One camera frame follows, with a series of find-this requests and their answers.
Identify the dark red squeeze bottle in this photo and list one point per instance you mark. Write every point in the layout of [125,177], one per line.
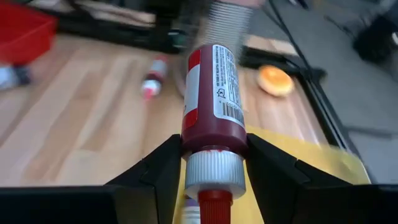
[211,124]

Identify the red flat box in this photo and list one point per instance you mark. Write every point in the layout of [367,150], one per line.
[21,34]

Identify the black aluminium table frame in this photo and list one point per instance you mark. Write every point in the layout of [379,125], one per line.
[323,102]

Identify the orange toy donut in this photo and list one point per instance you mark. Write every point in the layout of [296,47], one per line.
[275,81]

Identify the purple squeeze bottle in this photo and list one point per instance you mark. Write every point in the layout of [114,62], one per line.
[190,214]

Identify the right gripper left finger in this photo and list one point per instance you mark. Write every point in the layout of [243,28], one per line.
[124,202]

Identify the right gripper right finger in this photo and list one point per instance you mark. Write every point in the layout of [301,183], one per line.
[311,202]

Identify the pink red squeeze bottle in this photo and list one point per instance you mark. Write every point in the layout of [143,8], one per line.
[154,79]

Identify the yellow plastic bin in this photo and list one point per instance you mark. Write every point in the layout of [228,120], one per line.
[326,155]

